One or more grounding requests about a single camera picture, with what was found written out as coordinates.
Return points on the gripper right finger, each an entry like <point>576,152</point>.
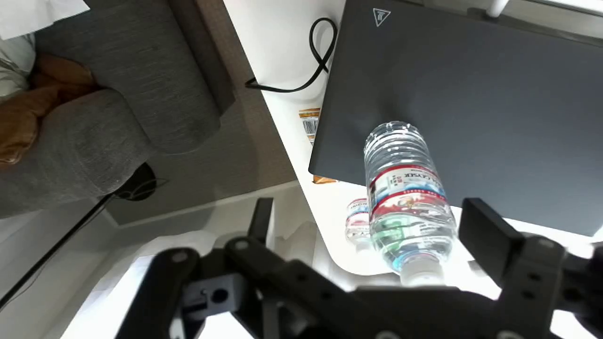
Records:
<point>490,235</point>

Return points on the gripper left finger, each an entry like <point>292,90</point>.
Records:
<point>264,263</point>

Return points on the clear plastic water bottle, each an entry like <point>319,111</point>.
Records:
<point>407,188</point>

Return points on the orange packet with barcode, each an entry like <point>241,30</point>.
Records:
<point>311,123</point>

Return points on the grey sofa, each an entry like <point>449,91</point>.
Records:
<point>141,94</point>

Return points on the orange cushion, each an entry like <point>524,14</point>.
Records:
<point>28,108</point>

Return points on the white paper sheet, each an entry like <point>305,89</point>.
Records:
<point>33,14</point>

